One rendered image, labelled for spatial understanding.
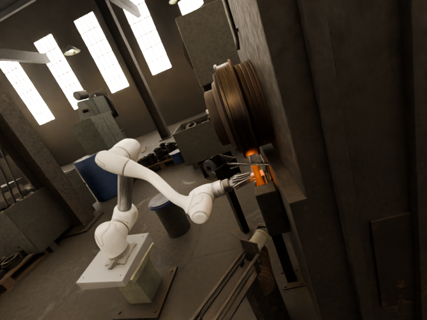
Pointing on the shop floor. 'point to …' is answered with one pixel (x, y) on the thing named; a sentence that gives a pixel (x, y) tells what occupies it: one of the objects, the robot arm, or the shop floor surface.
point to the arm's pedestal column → (146, 294)
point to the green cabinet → (98, 133)
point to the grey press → (207, 40)
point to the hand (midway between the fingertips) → (257, 174)
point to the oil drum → (97, 178)
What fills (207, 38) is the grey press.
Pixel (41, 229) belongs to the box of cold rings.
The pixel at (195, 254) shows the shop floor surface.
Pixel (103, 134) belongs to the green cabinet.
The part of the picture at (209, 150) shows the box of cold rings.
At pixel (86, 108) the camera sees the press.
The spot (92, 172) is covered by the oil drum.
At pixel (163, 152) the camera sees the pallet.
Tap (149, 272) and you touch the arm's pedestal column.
